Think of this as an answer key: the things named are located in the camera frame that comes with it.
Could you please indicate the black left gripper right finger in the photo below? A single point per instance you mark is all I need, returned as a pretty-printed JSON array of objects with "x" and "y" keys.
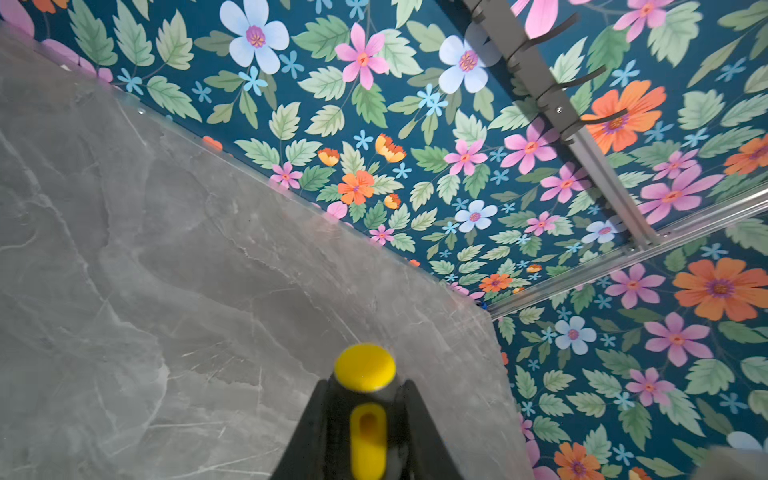
[{"x": 427, "y": 455}]

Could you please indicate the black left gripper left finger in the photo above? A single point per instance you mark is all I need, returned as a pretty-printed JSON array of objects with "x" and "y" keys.
[{"x": 304, "y": 456}]

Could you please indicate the yellow and black screwdriver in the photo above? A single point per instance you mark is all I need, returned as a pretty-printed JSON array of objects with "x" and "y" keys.
[{"x": 363, "y": 423}]

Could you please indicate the black wall hook rack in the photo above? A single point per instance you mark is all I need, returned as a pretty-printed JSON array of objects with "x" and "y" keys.
[{"x": 524, "y": 61}]

